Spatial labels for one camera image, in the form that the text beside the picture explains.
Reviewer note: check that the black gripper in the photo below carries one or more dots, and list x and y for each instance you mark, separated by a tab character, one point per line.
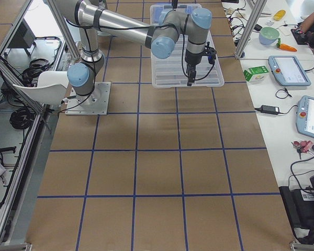
192	58

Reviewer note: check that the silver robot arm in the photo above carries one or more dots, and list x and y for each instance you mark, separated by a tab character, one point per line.
160	38

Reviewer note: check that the clear plastic storage box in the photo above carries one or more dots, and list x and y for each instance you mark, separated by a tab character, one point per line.
157	9

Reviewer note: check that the green white carton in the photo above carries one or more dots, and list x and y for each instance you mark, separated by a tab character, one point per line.
257	73

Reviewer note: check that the black power adapter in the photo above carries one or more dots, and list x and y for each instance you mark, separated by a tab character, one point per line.
271	110

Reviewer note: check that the green bowl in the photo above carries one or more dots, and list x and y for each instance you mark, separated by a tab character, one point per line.
268	35

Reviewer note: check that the toy carrot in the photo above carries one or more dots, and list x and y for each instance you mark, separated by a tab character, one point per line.
285	47

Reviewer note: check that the teach pendant tablet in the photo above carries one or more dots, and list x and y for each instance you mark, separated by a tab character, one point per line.
287	71
305	116

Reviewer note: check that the yellow toy corn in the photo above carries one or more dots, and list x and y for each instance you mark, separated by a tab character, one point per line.
279	15

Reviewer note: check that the key bunch with red tag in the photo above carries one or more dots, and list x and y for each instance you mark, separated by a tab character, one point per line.
302	147

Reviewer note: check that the white plastic chair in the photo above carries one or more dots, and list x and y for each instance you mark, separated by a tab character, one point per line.
51	88

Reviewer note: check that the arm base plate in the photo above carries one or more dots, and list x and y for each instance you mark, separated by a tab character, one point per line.
96	104

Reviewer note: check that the aluminium frame post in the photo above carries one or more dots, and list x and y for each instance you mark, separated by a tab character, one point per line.
60	20
252	21

